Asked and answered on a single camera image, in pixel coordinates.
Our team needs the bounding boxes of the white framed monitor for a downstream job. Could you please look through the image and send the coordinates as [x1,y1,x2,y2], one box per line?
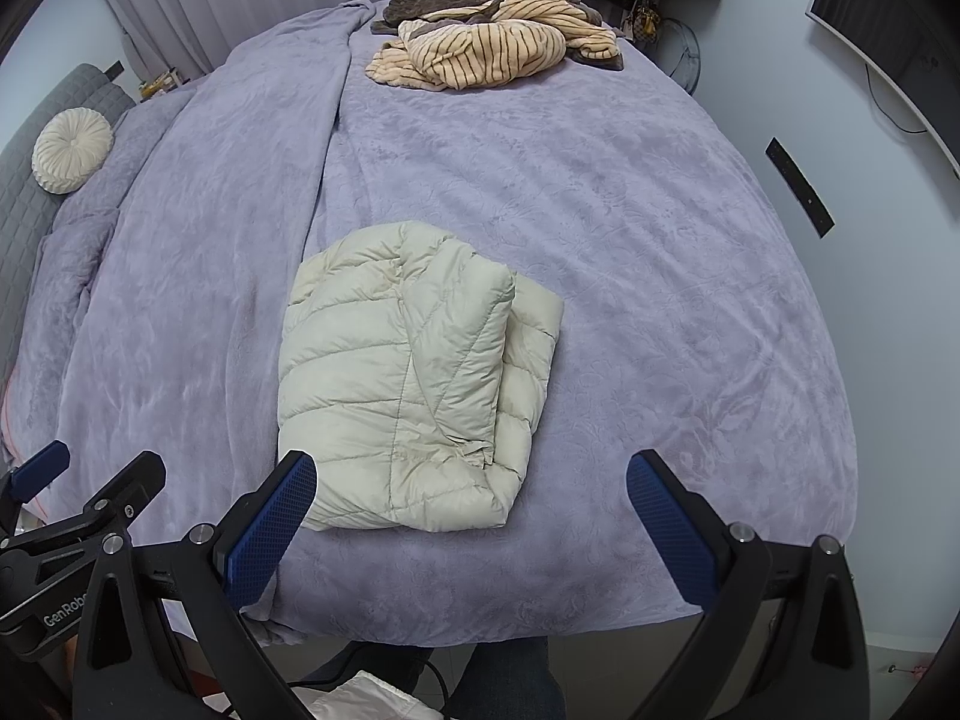
[806,0,938,80]

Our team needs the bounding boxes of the small bedside items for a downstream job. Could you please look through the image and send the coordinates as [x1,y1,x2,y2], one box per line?
[139,69,185,100]

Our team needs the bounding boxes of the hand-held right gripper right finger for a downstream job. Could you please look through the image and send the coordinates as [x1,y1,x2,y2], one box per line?
[626,450,871,720]

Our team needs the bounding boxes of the round cream cushion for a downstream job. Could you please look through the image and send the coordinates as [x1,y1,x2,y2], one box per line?
[31,108,115,196]

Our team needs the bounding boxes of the white puffer jacket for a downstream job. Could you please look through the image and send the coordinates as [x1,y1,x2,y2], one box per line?
[277,220,565,533]

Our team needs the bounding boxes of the beige striped garment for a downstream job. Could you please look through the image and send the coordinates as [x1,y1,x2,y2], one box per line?
[365,0,623,91]

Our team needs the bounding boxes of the grey quilted headboard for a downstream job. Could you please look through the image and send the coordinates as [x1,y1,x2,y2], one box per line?
[0,62,132,316]

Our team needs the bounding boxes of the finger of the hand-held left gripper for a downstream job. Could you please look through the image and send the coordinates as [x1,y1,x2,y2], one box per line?
[56,451,167,541]
[0,441,72,511]

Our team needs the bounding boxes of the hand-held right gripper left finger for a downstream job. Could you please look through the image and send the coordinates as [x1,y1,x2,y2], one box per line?
[71,450,317,720]

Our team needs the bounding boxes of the brown fleece garment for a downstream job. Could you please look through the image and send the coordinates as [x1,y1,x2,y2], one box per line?
[369,0,627,74]

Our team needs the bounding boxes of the person's leg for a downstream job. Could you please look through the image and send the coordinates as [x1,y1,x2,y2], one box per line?
[448,637,567,720]

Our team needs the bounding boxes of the white plastic bag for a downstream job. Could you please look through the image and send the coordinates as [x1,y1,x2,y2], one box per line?
[307,671,425,720]

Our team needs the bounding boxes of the black wall strip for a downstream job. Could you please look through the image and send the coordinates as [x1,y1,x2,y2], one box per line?
[765,137,836,239]

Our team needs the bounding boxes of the black monitor cable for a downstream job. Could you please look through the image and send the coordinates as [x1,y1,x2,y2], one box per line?
[866,64,931,136]

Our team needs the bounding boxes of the purple blanket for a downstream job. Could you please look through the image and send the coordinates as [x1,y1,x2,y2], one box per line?
[0,0,860,650]

